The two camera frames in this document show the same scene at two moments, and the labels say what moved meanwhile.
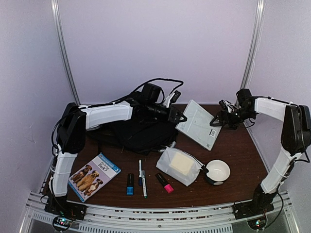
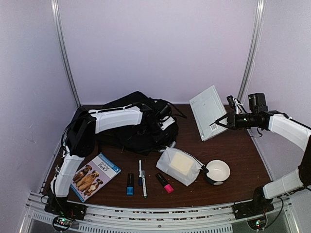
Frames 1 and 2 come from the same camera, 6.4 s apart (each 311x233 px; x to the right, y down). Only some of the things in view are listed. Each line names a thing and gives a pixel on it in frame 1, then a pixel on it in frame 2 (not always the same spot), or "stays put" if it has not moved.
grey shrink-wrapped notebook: (197, 125) to (207, 108)
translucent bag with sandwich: (179, 166) stays put
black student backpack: (142, 137) stays put
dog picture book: (93, 176) stays put
